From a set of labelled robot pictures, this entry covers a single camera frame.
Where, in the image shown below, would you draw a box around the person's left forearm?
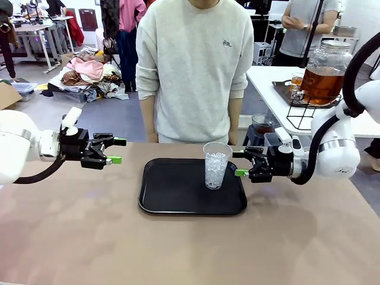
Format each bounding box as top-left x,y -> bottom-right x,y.
228,97 -> 242,134

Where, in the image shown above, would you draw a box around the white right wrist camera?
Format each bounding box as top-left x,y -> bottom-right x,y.
274,127 -> 306,158

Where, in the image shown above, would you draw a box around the small glass of tea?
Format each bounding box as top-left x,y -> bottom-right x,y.
290,72 -> 305,93

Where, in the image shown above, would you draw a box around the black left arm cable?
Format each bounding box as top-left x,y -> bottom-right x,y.
17,154 -> 66,185

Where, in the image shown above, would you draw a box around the tall clear cup with ice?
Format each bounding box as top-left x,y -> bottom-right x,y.
202,141 -> 233,190

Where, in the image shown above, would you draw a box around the metal basin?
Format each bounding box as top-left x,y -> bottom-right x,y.
334,26 -> 357,38

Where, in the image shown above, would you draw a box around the pile of mixed clothes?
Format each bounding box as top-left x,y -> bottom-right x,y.
41,49 -> 130,103

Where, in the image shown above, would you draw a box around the glass bowl with brown liquid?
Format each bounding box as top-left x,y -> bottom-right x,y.
251,113 -> 277,134

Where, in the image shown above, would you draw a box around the maroon board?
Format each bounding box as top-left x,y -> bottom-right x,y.
78,8 -> 99,32

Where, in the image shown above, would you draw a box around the clear storage bin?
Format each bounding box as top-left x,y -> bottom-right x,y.
11,82 -> 38,102

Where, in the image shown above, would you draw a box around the glass tea dispenser jar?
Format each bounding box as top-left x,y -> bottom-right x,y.
299,40 -> 354,106

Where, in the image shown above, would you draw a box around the black stand pole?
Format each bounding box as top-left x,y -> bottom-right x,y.
299,0 -> 325,68

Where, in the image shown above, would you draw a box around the grey background desk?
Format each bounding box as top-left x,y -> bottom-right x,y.
13,16 -> 75,75

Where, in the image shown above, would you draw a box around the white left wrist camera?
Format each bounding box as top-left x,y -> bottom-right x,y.
61,107 -> 83,137

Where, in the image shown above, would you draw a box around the hanging red garment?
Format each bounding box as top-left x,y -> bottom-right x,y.
64,8 -> 84,48

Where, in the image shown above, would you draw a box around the background person brown jacket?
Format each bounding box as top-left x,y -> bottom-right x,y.
0,0 -> 19,83

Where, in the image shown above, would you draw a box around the hanging blue trousers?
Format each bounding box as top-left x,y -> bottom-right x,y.
116,29 -> 139,93

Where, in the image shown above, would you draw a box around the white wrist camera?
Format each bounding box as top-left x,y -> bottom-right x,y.
274,127 -> 306,158
61,107 -> 83,137

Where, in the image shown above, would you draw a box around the hanging dark patterned garment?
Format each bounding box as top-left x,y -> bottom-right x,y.
99,0 -> 121,41

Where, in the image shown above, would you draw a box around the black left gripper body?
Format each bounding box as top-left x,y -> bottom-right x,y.
59,129 -> 90,163

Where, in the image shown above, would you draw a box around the background person grey t-shirt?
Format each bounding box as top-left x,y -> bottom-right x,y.
271,0 -> 339,67

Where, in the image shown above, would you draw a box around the black wire dispenser stand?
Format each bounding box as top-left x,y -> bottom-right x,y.
286,94 -> 342,131

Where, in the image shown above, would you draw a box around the metal tray under dispenser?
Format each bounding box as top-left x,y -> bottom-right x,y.
272,80 -> 341,108

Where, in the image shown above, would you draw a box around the person's right forearm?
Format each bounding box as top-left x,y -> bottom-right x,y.
140,99 -> 157,134

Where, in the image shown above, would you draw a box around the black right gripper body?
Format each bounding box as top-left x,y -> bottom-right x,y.
265,145 -> 295,179

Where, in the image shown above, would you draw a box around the black plastic serving tray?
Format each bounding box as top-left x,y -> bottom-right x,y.
138,158 -> 248,216

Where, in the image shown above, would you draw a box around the clear plastic box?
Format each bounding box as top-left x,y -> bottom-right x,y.
264,132 -> 282,148

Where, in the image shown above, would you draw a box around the person in grey sweatshirt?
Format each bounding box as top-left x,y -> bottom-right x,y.
135,0 -> 255,145

